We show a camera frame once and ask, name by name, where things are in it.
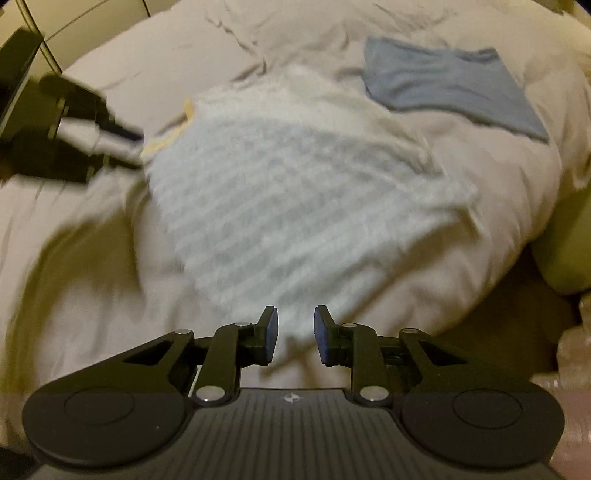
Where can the white wardrobe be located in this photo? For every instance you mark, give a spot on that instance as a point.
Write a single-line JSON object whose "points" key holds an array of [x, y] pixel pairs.
{"points": [[72, 28]]}

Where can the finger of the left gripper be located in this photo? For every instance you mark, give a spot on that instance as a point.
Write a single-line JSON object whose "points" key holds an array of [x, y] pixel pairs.
{"points": [[34, 154], [79, 102]]}

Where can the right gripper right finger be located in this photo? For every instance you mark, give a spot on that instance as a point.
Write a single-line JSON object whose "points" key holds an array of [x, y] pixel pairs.
{"points": [[357, 348]]}

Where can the striped blue t-shirt yellow collar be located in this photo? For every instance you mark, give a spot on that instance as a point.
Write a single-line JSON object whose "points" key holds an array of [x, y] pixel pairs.
{"points": [[294, 191]]}

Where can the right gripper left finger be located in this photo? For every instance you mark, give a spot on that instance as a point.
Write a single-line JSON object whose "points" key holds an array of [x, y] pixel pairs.
{"points": [[221, 358]]}

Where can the folded blue garment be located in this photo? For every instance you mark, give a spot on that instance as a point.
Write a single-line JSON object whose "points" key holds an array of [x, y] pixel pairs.
{"points": [[475, 84]]}

